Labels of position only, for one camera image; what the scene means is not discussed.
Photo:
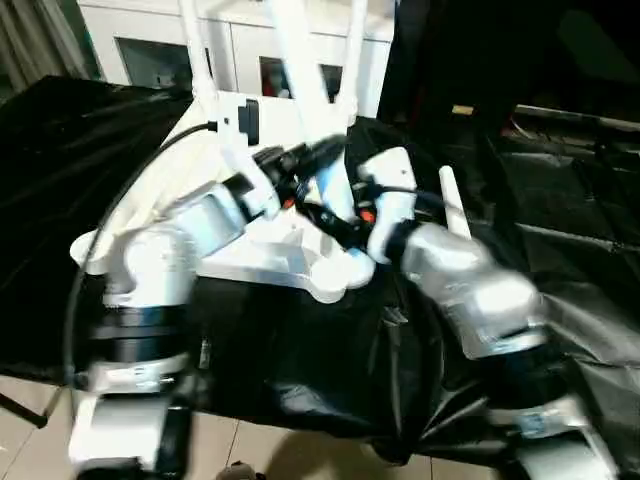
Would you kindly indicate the grey curtain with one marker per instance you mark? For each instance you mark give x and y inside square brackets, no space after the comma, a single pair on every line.
[40,40]

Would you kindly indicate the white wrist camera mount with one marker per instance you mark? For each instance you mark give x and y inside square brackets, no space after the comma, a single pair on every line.
[392,200]
[240,150]

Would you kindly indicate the white plastic table top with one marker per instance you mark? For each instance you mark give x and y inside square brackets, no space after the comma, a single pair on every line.
[280,250]

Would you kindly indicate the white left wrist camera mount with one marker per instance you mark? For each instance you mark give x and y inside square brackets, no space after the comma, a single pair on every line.
[240,150]

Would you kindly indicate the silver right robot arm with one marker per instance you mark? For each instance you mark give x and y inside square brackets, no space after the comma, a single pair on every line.
[480,290]

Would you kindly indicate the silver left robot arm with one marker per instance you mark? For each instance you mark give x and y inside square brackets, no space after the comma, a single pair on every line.
[150,280]

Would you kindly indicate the black work mat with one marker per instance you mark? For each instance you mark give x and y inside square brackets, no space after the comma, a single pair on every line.
[310,360]

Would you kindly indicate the white glass-door cabinet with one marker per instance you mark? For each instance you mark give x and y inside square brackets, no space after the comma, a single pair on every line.
[150,30]

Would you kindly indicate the small yellow label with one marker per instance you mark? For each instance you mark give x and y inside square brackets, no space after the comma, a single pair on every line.
[462,109]

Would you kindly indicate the white plastic table leg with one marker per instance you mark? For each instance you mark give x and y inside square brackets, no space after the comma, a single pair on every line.
[452,200]
[310,90]
[352,60]
[197,50]

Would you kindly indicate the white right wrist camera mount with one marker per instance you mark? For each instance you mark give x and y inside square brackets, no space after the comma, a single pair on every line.
[392,200]

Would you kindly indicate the black tripod leg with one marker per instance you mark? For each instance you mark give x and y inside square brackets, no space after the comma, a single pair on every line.
[20,407]

